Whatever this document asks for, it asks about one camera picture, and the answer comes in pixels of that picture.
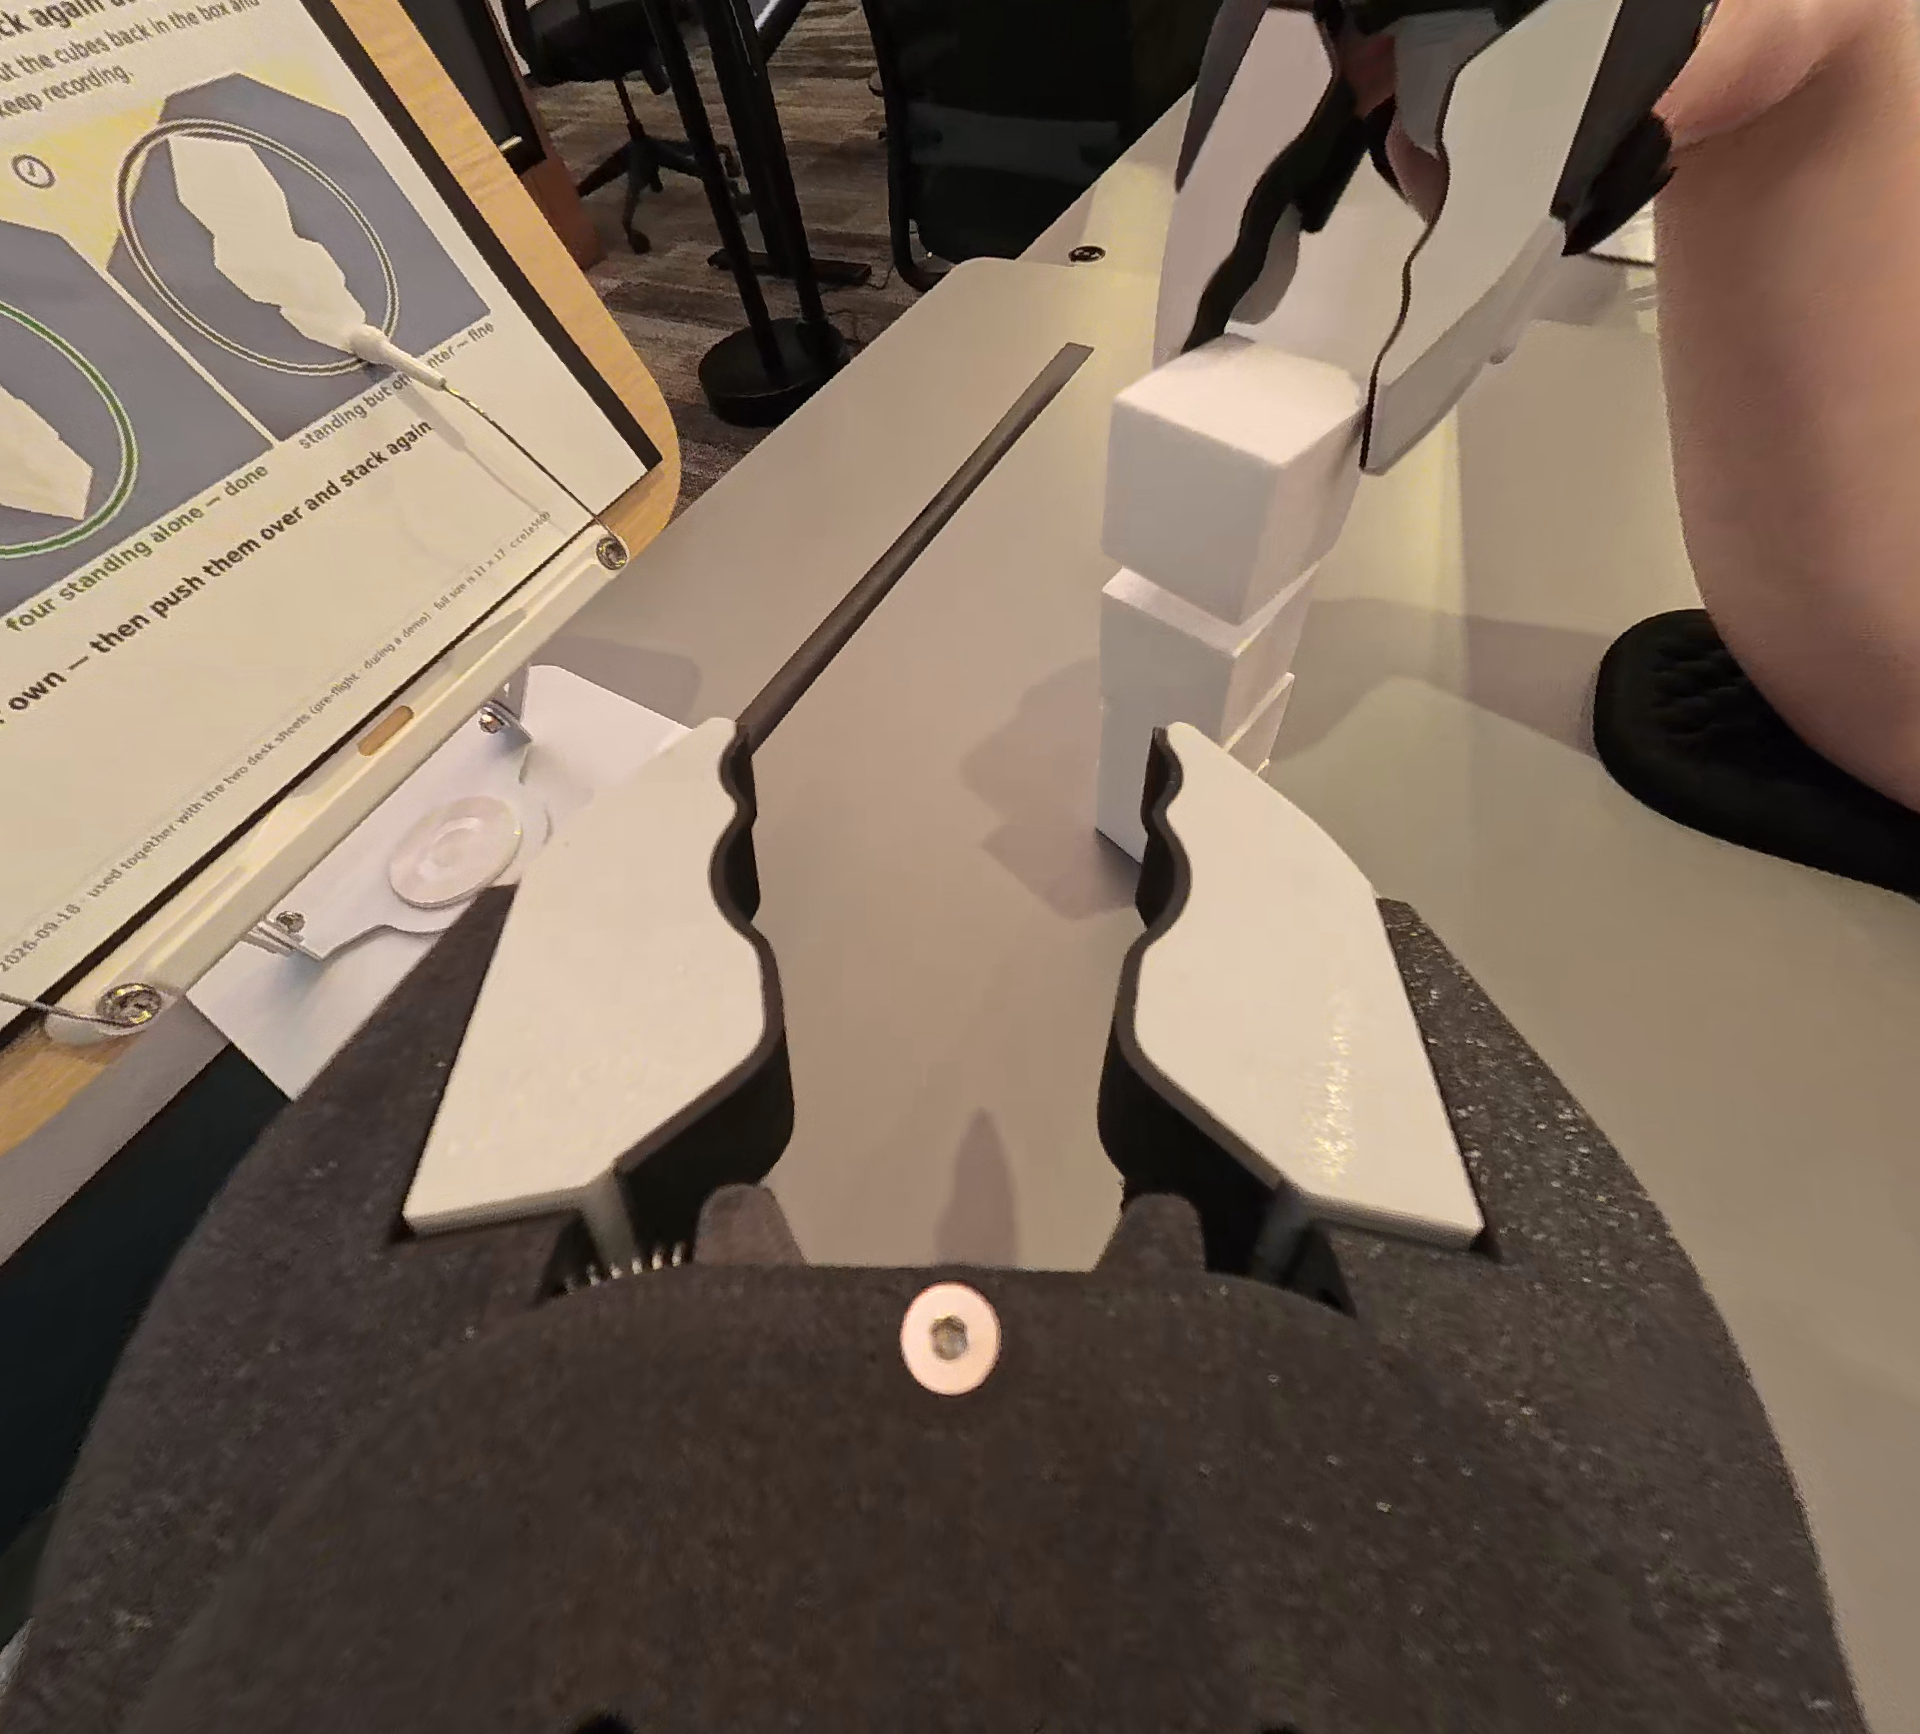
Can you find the black wrist rest pad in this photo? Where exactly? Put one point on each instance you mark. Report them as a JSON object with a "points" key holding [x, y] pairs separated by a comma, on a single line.
{"points": [[1724, 744]]}

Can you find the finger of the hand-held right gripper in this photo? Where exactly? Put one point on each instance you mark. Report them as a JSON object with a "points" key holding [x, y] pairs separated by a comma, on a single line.
{"points": [[1514, 188], [1244, 145]]}

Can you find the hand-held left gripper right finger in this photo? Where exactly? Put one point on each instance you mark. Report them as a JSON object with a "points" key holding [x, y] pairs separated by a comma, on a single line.
{"points": [[1291, 1029]]}

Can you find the printed paper sheet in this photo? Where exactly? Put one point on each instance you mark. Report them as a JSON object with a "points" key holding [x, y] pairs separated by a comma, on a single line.
{"points": [[300, 444]]}

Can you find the black display floor stand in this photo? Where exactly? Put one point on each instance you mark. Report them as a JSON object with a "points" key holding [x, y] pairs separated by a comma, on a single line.
{"points": [[773, 376]]}

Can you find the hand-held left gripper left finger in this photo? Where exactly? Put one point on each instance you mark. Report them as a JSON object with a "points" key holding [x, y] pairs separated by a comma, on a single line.
{"points": [[600, 1015]]}

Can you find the wooden board document stand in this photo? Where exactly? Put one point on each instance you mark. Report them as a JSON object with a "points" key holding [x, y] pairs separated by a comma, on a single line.
{"points": [[600, 744]]}

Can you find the person's right forearm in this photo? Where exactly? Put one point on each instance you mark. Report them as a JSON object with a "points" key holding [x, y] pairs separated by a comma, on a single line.
{"points": [[1801, 444]]}

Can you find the person's right hand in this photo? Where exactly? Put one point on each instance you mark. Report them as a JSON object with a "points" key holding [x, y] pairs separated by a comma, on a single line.
{"points": [[1785, 24]]}

